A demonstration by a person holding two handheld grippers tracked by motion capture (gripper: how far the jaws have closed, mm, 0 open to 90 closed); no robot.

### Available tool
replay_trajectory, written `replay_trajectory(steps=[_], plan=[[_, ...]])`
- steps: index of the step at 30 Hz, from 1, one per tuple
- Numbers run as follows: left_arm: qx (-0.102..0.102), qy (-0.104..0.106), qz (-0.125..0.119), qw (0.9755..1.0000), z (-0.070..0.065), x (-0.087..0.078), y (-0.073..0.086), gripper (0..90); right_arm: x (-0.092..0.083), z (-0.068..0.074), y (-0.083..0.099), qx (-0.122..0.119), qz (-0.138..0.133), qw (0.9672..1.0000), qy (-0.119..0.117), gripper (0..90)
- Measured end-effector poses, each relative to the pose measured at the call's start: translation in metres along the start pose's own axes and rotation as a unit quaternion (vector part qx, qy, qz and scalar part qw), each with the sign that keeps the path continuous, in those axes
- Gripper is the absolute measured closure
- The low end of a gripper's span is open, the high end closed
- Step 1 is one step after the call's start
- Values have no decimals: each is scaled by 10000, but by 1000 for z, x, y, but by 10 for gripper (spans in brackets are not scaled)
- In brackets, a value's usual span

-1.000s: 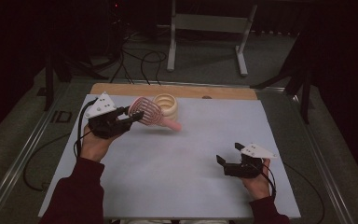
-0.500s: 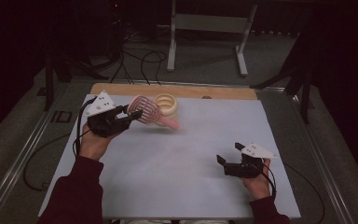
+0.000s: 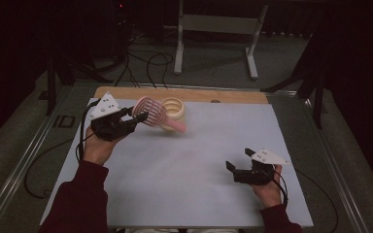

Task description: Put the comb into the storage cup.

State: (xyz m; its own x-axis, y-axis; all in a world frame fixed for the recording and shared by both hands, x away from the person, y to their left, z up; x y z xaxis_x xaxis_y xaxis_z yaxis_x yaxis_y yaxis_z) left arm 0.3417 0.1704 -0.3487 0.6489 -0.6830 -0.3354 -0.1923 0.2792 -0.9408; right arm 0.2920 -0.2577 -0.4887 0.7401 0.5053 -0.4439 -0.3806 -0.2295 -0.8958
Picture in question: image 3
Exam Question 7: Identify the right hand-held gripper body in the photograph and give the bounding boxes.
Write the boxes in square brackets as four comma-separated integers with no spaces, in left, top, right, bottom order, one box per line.
[233,148,291,186]

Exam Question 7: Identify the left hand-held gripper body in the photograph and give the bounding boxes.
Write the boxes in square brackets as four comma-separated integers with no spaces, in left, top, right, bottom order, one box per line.
[88,91,138,143]

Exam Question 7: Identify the cream ringed duck container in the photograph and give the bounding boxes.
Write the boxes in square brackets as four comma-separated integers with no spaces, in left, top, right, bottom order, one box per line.
[159,96,187,132]

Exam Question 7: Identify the person's right hand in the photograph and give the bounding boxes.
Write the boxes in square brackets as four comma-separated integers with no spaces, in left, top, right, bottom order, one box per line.
[252,164,285,209]

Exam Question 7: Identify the person's left hand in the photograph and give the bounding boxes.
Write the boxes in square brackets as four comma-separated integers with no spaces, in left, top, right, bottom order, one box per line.
[83,124,128,167]

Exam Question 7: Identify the white table sheet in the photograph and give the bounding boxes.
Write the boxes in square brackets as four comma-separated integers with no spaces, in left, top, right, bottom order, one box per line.
[39,97,315,229]

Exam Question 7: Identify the black floor socket box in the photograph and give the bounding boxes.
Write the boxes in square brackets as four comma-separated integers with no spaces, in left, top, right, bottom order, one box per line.
[51,114,77,129]

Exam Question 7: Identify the wooden table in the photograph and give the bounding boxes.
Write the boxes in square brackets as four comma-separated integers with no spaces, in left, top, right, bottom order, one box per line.
[93,85,270,105]

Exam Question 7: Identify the black tripod stand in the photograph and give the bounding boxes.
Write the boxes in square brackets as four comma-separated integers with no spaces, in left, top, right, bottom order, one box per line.
[43,40,115,117]
[259,30,327,130]

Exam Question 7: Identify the dark device with red light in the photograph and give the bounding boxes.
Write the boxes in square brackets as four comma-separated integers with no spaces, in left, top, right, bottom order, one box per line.
[111,0,133,52]

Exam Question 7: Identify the white metal stand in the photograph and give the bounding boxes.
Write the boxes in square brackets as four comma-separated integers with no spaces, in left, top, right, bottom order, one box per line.
[173,0,269,81]

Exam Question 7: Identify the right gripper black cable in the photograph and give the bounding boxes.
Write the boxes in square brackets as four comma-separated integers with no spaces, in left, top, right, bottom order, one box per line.
[265,166,289,208]

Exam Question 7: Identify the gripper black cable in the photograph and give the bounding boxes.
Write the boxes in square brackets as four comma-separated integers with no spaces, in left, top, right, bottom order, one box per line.
[265,166,289,208]
[75,98,102,163]

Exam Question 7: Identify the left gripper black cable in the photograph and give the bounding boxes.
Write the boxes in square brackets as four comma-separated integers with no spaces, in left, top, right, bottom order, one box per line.
[75,98,102,163]

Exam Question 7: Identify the black looped floor cables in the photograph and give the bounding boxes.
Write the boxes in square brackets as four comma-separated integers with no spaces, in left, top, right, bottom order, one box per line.
[114,47,175,90]

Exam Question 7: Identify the black floor cable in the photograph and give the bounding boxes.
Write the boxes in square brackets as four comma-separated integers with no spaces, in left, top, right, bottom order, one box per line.
[294,168,340,233]
[23,138,79,201]

